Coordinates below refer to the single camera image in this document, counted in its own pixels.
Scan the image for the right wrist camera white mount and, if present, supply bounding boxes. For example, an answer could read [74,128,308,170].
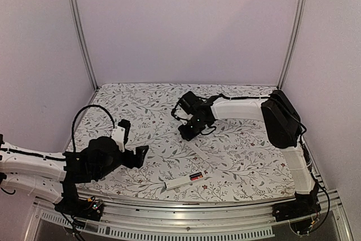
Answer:
[179,91,203,115]

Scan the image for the aluminium corner post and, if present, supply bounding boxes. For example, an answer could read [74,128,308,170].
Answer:
[277,0,306,89]
[69,0,99,91]

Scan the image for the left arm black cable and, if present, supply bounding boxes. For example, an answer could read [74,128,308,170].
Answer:
[64,104,116,154]

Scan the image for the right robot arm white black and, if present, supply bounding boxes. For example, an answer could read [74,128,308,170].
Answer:
[171,90,319,216]

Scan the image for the floral patterned table mat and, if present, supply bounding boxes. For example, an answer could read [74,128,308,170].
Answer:
[54,82,319,204]

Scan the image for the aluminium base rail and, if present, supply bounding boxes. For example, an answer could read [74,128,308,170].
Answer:
[24,189,353,241]

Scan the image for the right aluminium corner post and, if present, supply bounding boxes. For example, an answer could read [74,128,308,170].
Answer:
[277,0,306,89]

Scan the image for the white air conditioner remote control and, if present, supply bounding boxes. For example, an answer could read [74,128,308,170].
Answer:
[164,172,206,191]

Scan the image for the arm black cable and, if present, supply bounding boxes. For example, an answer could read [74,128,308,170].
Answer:
[170,99,188,123]
[64,104,116,154]

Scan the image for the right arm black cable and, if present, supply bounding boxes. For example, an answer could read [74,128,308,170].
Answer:
[170,99,188,123]

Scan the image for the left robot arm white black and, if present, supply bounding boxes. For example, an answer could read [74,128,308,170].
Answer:
[1,137,149,215]

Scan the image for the white remote battery cover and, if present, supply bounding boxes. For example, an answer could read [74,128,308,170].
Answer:
[192,144,209,160]

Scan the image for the left aluminium corner post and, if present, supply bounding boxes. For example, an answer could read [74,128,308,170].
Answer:
[69,0,99,91]

